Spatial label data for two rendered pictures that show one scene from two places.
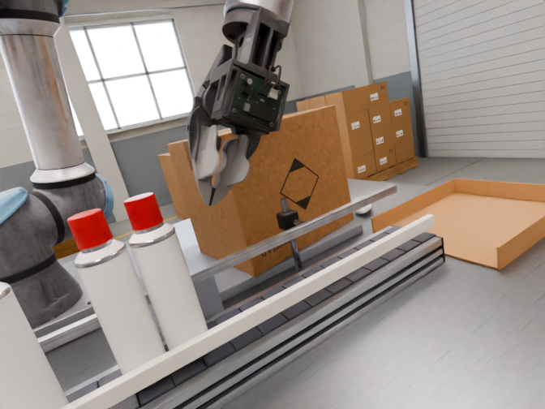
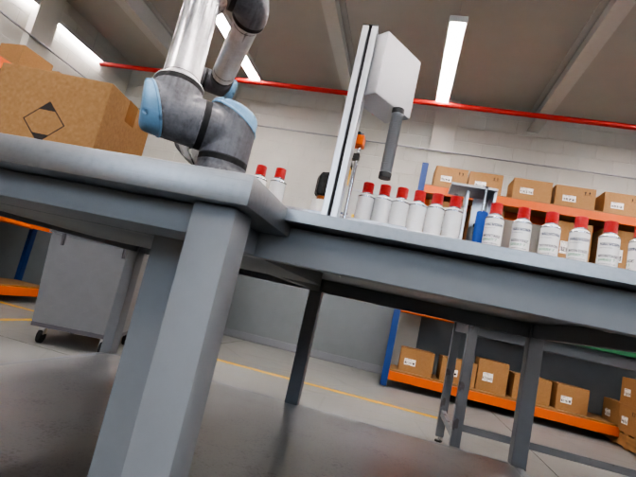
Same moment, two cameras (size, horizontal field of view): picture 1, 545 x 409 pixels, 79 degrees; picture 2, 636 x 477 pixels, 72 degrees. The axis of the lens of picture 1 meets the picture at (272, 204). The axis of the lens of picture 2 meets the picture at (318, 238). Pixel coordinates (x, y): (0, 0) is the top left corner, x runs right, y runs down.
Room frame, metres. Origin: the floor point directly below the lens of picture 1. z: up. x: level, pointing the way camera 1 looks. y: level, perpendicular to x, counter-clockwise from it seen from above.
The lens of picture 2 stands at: (1.22, 1.32, 0.70)
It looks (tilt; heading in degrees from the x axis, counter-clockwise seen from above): 8 degrees up; 219
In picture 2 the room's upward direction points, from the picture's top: 13 degrees clockwise
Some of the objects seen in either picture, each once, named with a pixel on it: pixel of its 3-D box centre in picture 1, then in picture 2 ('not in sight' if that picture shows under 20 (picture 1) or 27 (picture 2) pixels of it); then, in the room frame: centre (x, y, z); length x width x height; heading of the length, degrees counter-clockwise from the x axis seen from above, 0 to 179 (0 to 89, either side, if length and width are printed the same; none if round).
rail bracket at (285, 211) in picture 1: (300, 244); not in sight; (0.53, -0.03, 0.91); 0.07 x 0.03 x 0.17; 27
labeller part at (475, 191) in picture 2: not in sight; (471, 191); (-0.10, 0.83, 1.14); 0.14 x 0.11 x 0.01; 117
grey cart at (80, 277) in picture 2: not in sight; (101, 283); (-0.53, -2.09, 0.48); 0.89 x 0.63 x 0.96; 45
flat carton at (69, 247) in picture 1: (83, 238); not in sight; (4.22, 2.52, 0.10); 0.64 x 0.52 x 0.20; 114
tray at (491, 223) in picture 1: (470, 213); not in sight; (0.63, -0.39, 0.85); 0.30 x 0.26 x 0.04; 117
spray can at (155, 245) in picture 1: (167, 278); not in sight; (0.36, 0.14, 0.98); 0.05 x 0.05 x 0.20
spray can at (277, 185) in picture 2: not in sight; (273, 199); (0.26, 0.34, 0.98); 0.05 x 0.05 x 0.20
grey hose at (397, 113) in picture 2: not in sight; (391, 143); (0.20, 0.69, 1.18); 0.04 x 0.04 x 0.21
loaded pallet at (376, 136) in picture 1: (357, 135); not in sight; (4.26, -1.26, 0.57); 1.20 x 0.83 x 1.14; 119
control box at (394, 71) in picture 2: not in sight; (385, 79); (0.21, 0.63, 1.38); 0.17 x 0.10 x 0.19; 172
